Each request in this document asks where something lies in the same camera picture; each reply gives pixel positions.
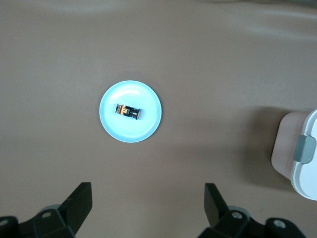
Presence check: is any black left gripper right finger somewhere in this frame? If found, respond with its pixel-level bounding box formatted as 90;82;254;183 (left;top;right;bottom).
198;183;304;238

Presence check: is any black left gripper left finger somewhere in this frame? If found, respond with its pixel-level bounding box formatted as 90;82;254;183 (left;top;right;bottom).
0;182;93;238

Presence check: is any light blue round plate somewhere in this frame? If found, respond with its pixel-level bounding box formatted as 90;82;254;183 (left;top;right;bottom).
99;79;163;144

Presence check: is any white lidded storage box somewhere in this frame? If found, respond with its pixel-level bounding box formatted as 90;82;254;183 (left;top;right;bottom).
271;108;317;201

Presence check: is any black orange push-button switch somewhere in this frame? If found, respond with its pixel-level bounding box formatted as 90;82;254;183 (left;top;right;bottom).
114;103;142;121

